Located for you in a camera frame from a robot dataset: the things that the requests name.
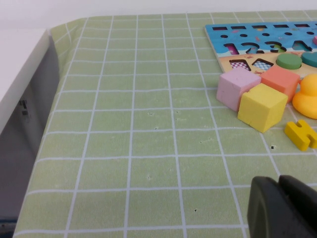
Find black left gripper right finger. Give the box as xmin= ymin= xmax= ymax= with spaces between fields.
xmin=278 ymin=175 xmax=317 ymax=238

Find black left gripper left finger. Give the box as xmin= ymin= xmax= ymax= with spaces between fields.
xmin=247 ymin=176 xmax=315 ymax=238

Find yellow H-shaped piece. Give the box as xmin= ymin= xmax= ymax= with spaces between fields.
xmin=284 ymin=119 xmax=317 ymax=151

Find green circle piece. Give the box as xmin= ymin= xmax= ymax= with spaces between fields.
xmin=276 ymin=53 xmax=303 ymax=70

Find teal heart piece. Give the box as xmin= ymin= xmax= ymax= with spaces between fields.
xmin=301 ymin=51 xmax=317 ymax=67

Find wooden number puzzle board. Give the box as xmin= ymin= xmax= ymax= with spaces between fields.
xmin=204 ymin=21 xmax=317 ymax=75

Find yellow foam cube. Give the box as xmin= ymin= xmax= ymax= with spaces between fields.
xmin=237 ymin=83 xmax=289 ymax=134

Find yellow rubber duck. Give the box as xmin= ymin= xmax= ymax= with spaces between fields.
xmin=292 ymin=73 xmax=317 ymax=114

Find orange foam cube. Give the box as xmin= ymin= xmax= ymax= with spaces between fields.
xmin=260 ymin=64 xmax=302 ymax=104

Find pink foam cube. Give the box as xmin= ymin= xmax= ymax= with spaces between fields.
xmin=216 ymin=66 xmax=262 ymax=112

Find green checked tablecloth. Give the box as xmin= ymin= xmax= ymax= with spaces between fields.
xmin=12 ymin=9 xmax=317 ymax=238

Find white side cabinet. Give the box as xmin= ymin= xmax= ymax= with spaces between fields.
xmin=0 ymin=28 xmax=60 ymax=224

